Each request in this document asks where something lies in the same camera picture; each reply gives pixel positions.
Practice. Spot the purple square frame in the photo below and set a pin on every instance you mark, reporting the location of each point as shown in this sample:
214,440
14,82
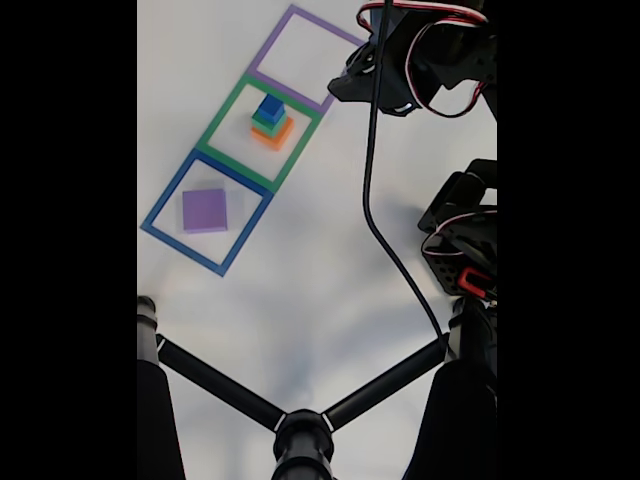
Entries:
287,90

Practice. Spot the red clamp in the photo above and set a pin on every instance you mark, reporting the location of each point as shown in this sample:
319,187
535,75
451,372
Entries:
472,280

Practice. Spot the black tripod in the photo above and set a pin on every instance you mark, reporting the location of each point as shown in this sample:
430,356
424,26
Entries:
302,445

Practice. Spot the purple square block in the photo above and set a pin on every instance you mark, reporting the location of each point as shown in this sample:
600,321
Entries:
204,210

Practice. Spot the blue square frame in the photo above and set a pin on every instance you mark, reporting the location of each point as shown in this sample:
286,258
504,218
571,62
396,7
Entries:
185,247

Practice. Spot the small blue cube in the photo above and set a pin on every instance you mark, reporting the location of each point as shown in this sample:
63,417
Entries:
271,107

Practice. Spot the orange square block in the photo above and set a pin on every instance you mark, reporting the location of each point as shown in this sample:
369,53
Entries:
277,142

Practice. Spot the green cube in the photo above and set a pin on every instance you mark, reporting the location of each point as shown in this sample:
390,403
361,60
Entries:
267,127

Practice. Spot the green square frame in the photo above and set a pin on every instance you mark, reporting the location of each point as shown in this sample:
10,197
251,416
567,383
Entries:
250,167

